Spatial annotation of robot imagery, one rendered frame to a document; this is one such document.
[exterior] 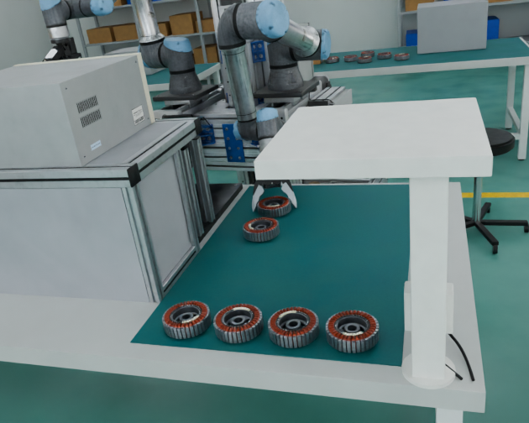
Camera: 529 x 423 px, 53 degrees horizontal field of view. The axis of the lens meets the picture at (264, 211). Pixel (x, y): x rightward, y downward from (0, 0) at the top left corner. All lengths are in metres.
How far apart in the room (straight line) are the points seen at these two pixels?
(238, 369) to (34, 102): 0.77
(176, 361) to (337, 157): 0.59
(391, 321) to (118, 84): 0.93
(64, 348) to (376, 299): 0.74
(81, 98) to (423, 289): 0.89
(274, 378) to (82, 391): 1.43
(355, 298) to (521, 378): 1.10
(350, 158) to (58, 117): 0.75
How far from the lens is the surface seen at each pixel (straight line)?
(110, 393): 2.40
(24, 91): 1.38
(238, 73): 1.91
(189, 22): 8.35
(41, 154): 1.42
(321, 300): 1.32
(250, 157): 2.41
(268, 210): 1.74
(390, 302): 1.30
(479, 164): 0.85
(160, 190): 1.43
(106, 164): 1.34
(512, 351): 2.40
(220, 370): 1.18
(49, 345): 1.40
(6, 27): 9.50
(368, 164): 0.86
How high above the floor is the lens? 1.49
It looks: 24 degrees down
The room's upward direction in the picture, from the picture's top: 8 degrees counter-clockwise
